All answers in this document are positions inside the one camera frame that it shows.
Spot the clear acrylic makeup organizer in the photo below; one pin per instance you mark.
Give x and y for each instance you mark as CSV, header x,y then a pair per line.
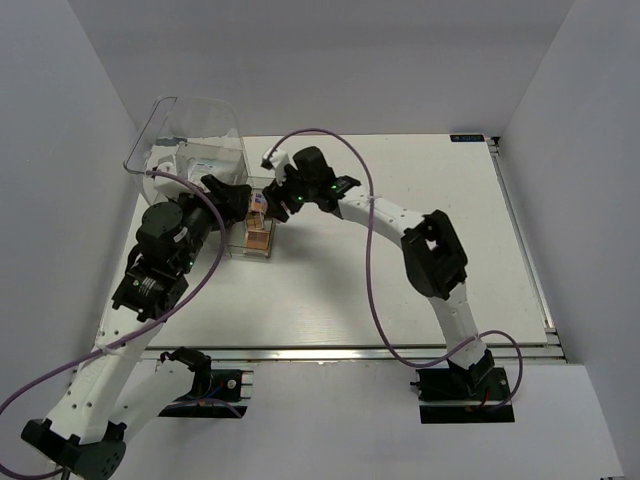
x,y
191,137

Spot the black blue table label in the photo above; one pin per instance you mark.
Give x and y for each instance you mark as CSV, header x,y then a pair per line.
x,y
467,138

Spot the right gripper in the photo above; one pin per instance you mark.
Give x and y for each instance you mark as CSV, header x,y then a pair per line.
x,y
272,197

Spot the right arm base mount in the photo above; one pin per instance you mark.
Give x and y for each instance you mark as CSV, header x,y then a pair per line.
x,y
442,400

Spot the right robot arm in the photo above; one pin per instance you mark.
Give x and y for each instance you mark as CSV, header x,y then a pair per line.
x,y
434,259

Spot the long brown eyeshadow palette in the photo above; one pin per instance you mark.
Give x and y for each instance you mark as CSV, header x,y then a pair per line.
x,y
255,221

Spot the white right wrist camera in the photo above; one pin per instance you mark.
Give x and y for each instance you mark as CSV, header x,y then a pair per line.
x,y
276,160

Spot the white blue wipes packet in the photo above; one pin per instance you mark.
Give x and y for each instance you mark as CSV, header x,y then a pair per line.
x,y
197,168

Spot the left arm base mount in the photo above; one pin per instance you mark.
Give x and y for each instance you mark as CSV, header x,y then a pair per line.
x,y
216,392

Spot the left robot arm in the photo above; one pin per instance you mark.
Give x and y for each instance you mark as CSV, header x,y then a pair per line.
x,y
87,432

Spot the brown quad eyeshadow palette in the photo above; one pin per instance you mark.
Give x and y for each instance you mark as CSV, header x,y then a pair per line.
x,y
257,241

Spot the multicolour square palette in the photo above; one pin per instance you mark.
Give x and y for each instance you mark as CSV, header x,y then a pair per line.
x,y
258,203

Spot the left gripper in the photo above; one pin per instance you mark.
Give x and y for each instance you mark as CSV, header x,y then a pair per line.
x,y
233,200

